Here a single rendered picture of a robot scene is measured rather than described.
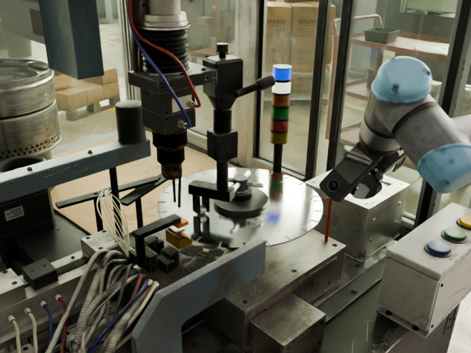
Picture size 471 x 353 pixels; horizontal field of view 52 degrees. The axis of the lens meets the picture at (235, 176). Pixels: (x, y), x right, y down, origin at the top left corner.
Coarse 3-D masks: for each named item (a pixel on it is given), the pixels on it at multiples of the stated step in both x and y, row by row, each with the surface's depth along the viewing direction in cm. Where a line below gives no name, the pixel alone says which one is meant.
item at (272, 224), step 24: (240, 168) 113; (168, 192) 102; (264, 192) 102; (288, 192) 102; (312, 192) 102; (192, 216) 93; (216, 216) 93; (240, 216) 93; (264, 216) 93; (288, 216) 93; (312, 216) 93; (192, 240) 86; (216, 240) 85; (240, 240) 85; (288, 240) 86
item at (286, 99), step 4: (272, 92) 118; (272, 96) 118; (276, 96) 117; (280, 96) 116; (284, 96) 116; (288, 96) 117; (272, 100) 118; (276, 100) 117; (280, 100) 117; (284, 100) 117; (288, 100) 117; (272, 104) 119; (276, 104) 117; (280, 104) 117; (284, 104) 117; (288, 104) 118
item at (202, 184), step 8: (224, 168) 86; (224, 176) 87; (192, 184) 90; (200, 184) 91; (208, 184) 91; (216, 184) 91; (224, 184) 88; (192, 192) 91; (200, 192) 90; (208, 192) 89; (216, 192) 89; (224, 192) 88; (232, 192) 89; (208, 200) 92; (224, 200) 89; (208, 208) 93
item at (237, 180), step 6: (240, 174) 97; (246, 174) 98; (228, 180) 97; (234, 180) 95; (240, 180) 95; (246, 180) 95; (234, 186) 93; (240, 186) 95; (246, 186) 96; (258, 186) 95; (240, 192) 96; (246, 192) 96
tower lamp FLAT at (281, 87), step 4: (276, 84) 115; (280, 84) 115; (284, 84) 115; (288, 84) 116; (272, 88) 118; (276, 88) 116; (280, 88) 115; (284, 88) 116; (288, 88) 116; (276, 92) 116; (280, 92) 116; (284, 92) 116; (288, 92) 117
